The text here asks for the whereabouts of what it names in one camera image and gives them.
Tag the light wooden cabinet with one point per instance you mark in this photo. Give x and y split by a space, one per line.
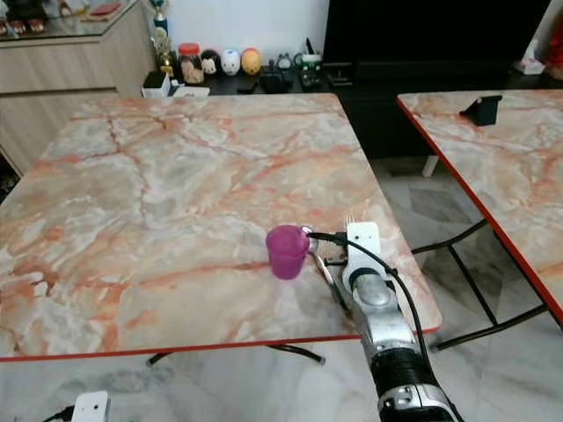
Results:
62 92

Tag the large marble pattern folding table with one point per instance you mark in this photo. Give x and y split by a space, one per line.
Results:
185 220

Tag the red-lidded glass jar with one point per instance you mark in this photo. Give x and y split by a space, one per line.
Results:
189 63

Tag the green and white mug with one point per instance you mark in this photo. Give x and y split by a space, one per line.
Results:
309 63

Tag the black-haired round figurine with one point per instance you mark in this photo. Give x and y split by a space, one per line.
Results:
211 62

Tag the blue-topped trophy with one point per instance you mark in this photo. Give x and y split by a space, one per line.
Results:
160 11

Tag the yellow egg figurine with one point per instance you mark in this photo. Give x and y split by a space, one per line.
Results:
251 61

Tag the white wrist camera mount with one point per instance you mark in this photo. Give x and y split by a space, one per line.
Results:
91 407
363 243

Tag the black phone stand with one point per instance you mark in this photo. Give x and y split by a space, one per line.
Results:
483 109

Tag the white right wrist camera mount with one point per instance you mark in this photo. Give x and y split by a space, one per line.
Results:
363 243

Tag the red-edged marble pattern side table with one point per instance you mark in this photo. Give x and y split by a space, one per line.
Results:
501 176

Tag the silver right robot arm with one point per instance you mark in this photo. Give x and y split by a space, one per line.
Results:
389 327

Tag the golden trophy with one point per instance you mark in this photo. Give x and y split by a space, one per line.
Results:
163 48

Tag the small grey animal figurine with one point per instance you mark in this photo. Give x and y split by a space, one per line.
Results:
284 61

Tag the silver metal fork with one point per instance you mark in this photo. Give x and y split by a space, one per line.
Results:
349 220

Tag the small white box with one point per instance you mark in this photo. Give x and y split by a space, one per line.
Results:
156 84

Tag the purple plastic cup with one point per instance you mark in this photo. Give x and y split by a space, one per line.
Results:
287 252

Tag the silver metal spoon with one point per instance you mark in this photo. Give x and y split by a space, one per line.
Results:
325 277

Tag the black television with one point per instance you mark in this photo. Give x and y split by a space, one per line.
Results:
431 35

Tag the white egg figurine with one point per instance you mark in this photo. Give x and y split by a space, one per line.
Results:
230 61

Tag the flat red box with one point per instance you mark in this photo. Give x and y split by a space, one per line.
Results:
105 10

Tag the pink ornament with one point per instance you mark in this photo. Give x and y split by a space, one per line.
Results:
533 61

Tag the white furniture leg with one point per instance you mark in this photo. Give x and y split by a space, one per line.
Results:
431 166

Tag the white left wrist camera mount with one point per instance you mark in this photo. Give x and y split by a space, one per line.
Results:
91 407

